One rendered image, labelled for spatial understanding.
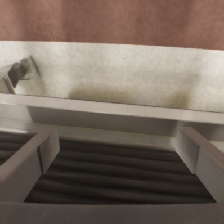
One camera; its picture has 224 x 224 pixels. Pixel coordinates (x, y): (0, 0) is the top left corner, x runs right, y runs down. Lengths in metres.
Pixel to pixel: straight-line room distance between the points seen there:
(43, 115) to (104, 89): 0.43
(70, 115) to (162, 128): 0.33
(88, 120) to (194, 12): 0.61
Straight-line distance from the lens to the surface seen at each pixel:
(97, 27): 0.82
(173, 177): 0.55
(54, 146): 0.16
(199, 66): 0.92
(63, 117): 0.61
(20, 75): 0.97
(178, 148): 0.17
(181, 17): 0.82
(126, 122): 0.57
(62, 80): 0.99
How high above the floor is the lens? 0.79
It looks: 50 degrees down
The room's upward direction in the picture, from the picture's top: 169 degrees counter-clockwise
